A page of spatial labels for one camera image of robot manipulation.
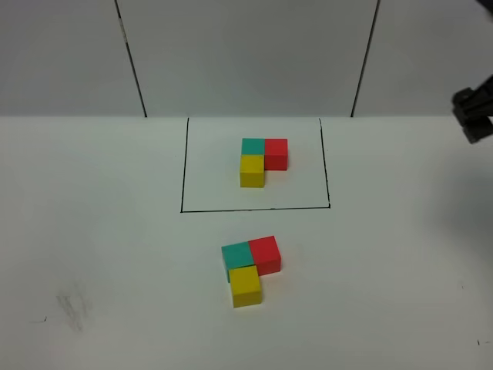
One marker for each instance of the yellow template block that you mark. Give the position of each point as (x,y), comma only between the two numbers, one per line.
(252,172)

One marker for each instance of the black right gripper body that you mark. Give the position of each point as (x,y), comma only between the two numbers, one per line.
(481,102)

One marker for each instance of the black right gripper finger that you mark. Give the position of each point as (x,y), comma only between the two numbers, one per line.
(477,129)
(465,103)

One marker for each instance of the green template block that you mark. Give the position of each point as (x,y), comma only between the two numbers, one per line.
(253,146)

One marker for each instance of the red template block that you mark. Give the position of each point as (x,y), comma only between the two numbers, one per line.
(276,154)

